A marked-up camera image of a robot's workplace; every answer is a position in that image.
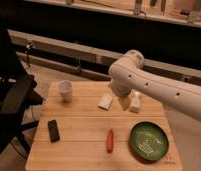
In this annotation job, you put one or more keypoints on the green ceramic bowl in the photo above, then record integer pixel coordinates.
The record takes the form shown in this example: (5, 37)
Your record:
(148, 141)

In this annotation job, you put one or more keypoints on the white rectangular block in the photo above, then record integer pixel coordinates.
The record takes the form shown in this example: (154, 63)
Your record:
(105, 101)

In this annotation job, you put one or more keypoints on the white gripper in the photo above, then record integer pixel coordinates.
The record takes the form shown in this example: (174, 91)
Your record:
(124, 102)

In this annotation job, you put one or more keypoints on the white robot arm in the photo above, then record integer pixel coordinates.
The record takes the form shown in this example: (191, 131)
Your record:
(127, 74)

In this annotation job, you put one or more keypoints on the orange carrot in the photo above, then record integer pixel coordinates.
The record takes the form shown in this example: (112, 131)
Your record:
(110, 141)

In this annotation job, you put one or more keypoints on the wooden table board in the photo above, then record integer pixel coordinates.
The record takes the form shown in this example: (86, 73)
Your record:
(83, 129)

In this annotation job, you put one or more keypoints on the small white bottle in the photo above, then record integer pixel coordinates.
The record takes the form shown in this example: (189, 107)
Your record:
(135, 102)

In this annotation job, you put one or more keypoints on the black chair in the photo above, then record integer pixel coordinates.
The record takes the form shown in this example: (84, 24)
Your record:
(16, 94)

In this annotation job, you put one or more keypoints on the black phone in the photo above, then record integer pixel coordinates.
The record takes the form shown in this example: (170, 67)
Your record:
(53, 131)

